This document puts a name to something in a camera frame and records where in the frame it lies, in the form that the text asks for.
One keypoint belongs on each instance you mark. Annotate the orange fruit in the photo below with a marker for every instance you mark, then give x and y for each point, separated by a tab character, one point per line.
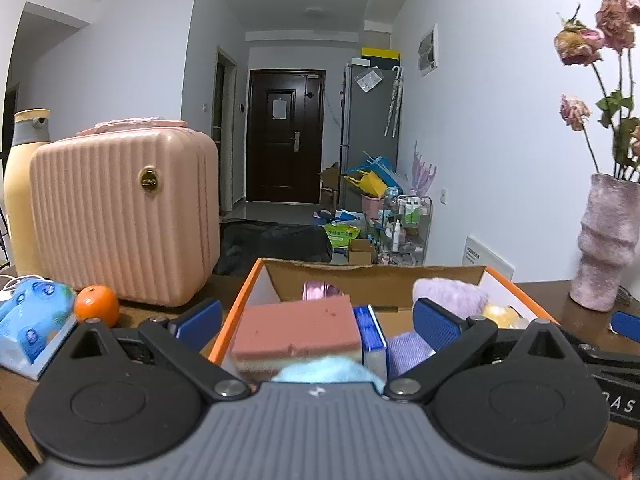
97	305

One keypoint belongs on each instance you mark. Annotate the purple wing decoration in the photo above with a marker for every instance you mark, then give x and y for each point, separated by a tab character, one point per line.
423	172

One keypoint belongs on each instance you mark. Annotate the grey refrigerator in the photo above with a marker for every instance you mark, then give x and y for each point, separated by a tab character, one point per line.
365	130

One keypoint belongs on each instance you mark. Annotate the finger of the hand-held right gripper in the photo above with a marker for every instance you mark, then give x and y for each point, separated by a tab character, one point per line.
627	324
610	362

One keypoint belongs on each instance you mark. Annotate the small open cardboard box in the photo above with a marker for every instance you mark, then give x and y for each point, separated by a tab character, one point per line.
360	252

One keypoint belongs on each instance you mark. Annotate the round ceiling light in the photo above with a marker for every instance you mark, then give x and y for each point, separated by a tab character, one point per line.
315	11

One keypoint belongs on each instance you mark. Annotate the yellow plush toy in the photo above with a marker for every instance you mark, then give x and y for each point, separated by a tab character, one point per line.
502	316

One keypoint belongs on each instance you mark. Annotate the pink layered sponge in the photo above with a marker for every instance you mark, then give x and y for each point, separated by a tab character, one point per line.
295	330

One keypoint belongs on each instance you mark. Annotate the white folded umbrella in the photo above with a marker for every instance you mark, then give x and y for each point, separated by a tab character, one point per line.
394	102

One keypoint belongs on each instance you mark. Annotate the blue tissue pack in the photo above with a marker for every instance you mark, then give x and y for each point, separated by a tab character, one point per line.
30	320

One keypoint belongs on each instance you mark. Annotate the pink bucket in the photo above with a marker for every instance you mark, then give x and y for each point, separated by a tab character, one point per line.
372	206

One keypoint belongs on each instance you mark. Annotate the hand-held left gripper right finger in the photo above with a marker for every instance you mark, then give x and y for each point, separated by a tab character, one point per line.
435	320

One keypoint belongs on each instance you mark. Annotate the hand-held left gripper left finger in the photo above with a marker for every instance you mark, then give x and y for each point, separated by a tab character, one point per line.
200	317

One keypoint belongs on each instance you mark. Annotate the yellow and black box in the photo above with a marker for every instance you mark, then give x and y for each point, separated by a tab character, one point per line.
381	55

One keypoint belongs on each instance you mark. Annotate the orange and white cardboard box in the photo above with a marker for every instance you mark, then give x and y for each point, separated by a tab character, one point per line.
360	285

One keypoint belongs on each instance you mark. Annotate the white wall outlet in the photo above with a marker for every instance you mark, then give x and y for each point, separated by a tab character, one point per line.
443	195

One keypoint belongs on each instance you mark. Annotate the brown cardboard carton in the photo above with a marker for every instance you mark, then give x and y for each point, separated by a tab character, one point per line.
330	185

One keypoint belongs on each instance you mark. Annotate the pile of blue yellow clutter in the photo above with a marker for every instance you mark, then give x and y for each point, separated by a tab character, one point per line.
372	175

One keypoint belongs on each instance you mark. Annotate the dark bedding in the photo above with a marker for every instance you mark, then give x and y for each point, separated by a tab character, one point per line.
270	247

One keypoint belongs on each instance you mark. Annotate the yellow thermos bottle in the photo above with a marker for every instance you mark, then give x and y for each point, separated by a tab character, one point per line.
22	200

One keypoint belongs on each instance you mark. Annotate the white flat board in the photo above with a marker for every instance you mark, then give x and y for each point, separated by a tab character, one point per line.
487	257

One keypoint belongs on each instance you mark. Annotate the bouquet of dried pink roses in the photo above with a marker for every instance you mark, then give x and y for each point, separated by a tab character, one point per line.
617	15

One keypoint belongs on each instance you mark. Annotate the pink textured vase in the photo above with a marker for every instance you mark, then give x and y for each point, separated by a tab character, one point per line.
605	240

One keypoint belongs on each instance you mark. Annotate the clear plastic bag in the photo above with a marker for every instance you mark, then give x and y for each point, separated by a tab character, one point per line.
368	81

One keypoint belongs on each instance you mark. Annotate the pink ribbed suitcase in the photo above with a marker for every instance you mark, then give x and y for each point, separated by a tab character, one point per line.
110	220

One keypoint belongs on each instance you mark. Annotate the dark brown entrance door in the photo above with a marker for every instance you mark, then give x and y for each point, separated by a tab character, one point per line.
270	160

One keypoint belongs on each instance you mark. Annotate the white paper on door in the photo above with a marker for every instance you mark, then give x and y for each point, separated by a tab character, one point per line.
280	110

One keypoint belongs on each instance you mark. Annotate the interior door frame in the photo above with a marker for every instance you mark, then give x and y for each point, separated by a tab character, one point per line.
224	130

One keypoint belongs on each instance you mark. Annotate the metal cart with bottles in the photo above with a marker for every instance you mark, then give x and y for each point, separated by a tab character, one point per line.
405	230

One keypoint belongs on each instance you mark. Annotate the pink satin cloth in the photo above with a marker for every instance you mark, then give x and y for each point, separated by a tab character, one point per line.
320	290

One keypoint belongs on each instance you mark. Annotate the white electrical panel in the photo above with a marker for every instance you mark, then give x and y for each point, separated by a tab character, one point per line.
428	50

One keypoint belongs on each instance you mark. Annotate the green printed bag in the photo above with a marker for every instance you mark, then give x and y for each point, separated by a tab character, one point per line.
342	234

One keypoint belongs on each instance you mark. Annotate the light blue fluffy cloth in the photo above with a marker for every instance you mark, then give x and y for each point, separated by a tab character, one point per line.
325	374

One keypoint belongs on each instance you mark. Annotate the purple knit cloth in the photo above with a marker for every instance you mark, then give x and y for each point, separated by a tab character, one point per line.
407	355

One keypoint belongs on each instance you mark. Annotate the lavender fluffy slipper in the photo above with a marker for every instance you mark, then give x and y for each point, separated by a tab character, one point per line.
460	292

